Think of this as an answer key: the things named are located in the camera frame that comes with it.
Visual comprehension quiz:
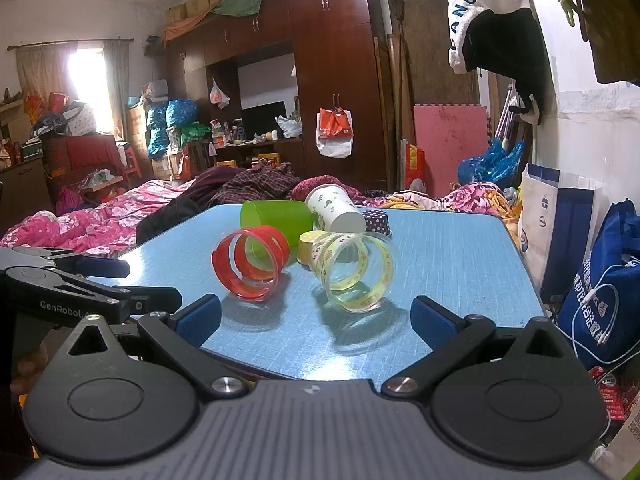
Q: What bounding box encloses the brown wooden door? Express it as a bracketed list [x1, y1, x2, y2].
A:
[387, 0, 490, 192]

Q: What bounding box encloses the blue tote bag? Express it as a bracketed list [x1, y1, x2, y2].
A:
[556, 199, 640, 367]

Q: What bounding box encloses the black cloth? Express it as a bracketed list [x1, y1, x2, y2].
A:
[136, 195, 212, 247]

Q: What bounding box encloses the dark brown hanging garment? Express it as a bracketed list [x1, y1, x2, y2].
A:
[580, 0, 640, 86]

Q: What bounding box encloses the small yellow cup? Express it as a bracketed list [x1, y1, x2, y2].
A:
[297, 231, 327, 266]

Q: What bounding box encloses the white carton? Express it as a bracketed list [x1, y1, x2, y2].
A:
[590, 410, 640, 480]

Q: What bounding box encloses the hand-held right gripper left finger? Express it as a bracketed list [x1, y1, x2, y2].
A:
[62, 294, 251, 404]

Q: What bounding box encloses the blue plastic bag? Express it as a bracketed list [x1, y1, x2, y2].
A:
[457, 137, 527, 189]

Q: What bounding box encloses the white paper cup green print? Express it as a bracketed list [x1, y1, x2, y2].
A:
[305, 185, 366, 234]

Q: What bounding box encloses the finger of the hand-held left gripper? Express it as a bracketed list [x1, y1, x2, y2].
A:
[0, 266, 183, 326]
[0, 246, 131, 280]

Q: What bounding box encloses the clear cup yellow print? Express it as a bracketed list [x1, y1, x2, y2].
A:
[309, 232, 396, 314]

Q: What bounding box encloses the dark polka dot cup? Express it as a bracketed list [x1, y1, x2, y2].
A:
[361, 210, 392, 237]

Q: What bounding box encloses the white and black hanging garment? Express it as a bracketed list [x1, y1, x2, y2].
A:
[446, 0, 547, 127]

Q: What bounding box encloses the green plastic cup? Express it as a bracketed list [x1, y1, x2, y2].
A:
[240, 200, 315, 267]

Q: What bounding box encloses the red packet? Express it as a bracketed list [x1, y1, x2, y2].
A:
[589, 366, 640, 422]

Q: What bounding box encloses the orange and white plastic bag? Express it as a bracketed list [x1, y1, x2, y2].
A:
[316, 107, 355, 159]

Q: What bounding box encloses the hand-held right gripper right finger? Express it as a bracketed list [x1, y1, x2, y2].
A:
[381, 295, 576, 403]

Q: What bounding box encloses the small white plastic bag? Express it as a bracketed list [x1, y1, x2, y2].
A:
[210, 78, 231, 110]

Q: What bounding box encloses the red transparent plastic cup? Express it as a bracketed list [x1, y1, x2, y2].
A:
[211, 226, 291, 303]

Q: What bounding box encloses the dark wooden wardrobe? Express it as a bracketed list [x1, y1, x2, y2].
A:
[164, 0, 397, 192]

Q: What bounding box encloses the stack of blue patterned bags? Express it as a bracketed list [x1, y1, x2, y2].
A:
[146, 99, 199, 159]

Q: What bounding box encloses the red plastic stool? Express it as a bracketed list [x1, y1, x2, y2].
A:
[122, 147, 144, 184]

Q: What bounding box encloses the red gift bag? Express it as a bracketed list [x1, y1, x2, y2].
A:
[404, 144, 426, 191]

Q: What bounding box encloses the person's left hand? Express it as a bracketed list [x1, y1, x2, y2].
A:
[10, 349, 53, 397]

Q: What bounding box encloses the white cable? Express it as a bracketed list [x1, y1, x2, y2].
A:
[570, 255, 640, 362]

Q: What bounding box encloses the beige curtain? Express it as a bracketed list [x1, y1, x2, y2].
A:
[15, 42, 77, 107]
[102, 40, 132, 137]

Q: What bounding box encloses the pink floral blanket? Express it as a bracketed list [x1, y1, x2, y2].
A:
[0, 175, 522, 262]

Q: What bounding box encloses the dark plaid cloth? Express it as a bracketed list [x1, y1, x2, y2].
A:
[200, 162, 302, 209]

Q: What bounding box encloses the black monitor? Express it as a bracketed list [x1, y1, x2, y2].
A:
[241, 101, 289, 140]

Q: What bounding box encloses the pink foam mat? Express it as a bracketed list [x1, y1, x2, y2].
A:
[413, 104, 489, 194]

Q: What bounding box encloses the white and blue paper bag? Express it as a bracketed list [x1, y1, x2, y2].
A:
[517, 163, 604, 302]

